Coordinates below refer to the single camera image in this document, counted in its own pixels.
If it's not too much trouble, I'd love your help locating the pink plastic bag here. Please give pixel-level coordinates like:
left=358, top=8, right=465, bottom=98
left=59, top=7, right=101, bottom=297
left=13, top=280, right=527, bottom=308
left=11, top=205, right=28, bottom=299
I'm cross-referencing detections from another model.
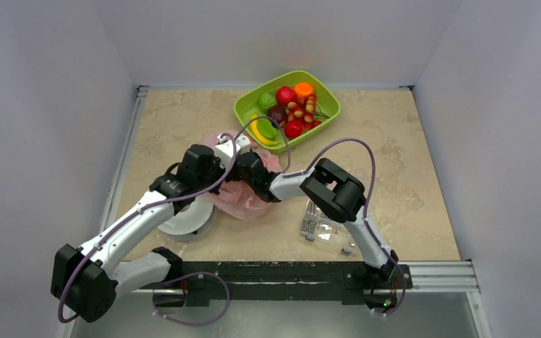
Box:
left=201, top=144, right=283, bottom=220

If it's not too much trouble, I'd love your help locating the yellow fake banana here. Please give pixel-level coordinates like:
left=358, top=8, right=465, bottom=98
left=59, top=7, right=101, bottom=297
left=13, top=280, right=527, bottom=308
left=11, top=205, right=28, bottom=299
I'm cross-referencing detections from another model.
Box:
left=248, top=114, right=278, bottom=146

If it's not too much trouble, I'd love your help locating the green fake leaf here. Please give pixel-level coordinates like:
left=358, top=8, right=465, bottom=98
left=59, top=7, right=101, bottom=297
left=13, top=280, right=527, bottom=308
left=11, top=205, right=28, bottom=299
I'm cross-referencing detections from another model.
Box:
left=256, top=118, right=277, bottom=141

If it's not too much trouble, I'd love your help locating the red fake pomegranate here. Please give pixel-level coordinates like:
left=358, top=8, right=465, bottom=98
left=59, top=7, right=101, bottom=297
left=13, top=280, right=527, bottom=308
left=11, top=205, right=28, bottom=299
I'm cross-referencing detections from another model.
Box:
left=283, top=120, right=304, bottom=140

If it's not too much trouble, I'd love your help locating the dark red fake fruit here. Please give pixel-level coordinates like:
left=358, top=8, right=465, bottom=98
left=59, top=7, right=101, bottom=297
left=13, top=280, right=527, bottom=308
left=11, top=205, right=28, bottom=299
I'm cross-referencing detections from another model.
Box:
left=266, top=104, right=287, bottom=127

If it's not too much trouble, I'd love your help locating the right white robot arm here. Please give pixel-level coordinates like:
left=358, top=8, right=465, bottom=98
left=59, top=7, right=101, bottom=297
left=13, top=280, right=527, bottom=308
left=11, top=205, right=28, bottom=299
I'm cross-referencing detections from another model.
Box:
left=225, top=151, right=398, bottom=287

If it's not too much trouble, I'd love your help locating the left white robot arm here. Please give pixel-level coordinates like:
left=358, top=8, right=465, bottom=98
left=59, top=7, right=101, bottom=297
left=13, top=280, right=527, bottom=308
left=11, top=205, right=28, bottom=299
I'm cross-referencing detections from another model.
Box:
left=51, top=134, right=250, bottom=323

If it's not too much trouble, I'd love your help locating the green fake custard apple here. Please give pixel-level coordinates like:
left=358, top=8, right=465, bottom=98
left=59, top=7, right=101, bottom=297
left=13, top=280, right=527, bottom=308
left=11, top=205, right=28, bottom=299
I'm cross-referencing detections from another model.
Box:
left=256, top=93, right=278, bottom=113

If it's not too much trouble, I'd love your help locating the fake lychee bunch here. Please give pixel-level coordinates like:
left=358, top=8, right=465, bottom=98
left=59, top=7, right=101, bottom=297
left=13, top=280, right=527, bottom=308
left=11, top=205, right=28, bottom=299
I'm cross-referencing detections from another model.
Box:
left=286, top=94, right=329, bottom=131

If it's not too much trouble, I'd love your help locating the red fake apple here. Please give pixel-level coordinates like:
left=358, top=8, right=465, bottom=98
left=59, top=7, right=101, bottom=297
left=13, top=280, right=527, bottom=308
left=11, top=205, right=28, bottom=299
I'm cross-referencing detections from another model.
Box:
left=275, top=86, right=297, bottom=106

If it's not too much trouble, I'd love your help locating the orange fake tangerine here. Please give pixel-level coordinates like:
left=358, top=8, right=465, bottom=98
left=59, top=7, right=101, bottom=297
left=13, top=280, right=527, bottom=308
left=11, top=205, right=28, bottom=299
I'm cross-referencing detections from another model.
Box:
left=293, top=82, right=315, bottom=96

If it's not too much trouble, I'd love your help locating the white filament spool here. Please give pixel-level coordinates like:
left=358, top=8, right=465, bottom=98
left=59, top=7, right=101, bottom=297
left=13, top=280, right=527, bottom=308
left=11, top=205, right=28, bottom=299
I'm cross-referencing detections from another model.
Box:
left=158, top=197, right=217, bottom=242

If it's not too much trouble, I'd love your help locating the green plastic tray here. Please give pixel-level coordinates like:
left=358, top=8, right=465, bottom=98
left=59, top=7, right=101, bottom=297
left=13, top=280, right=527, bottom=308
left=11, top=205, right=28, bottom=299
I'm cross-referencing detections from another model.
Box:
left=233, top=70, right=341, bottom=149

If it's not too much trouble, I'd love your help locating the clear plastic screw box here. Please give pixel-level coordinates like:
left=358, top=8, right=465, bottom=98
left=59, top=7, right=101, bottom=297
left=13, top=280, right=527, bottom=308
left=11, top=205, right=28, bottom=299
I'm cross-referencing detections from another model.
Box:
left=299, top=200, right=360, bottom=256

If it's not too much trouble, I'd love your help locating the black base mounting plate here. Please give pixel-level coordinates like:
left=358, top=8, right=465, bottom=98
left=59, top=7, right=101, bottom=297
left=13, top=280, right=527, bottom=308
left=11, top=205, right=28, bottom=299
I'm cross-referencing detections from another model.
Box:
left=148, top=261, right=413, bottom=310

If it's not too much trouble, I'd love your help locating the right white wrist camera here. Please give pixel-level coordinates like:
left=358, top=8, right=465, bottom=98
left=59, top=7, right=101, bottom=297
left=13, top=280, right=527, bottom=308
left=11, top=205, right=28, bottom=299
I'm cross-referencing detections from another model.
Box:
left=235, top=135, right=251, bottom=155

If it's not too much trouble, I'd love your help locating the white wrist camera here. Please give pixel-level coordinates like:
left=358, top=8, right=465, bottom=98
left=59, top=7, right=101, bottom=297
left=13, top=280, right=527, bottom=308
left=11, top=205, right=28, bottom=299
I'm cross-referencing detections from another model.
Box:
left=235, top=135, right=251, bottom=155
left=213, top=134, right=240, bottom=170

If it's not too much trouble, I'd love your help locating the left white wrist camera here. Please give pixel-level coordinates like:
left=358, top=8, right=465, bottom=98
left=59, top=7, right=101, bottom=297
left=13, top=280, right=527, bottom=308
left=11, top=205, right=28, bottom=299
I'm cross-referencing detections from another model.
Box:
left=213, top=134, right=240, bottom=170

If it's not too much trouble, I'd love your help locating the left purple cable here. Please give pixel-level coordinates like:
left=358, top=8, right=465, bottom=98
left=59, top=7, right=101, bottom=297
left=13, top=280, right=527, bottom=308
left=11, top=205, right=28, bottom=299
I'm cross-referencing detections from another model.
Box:
left=57, top=132, right=232, bottom=327

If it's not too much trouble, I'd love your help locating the aluminium frame rail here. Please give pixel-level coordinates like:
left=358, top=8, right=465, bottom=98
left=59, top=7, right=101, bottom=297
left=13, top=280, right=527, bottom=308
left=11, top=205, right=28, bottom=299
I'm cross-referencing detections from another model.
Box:
left=115, top=261, right=480, bottom=297

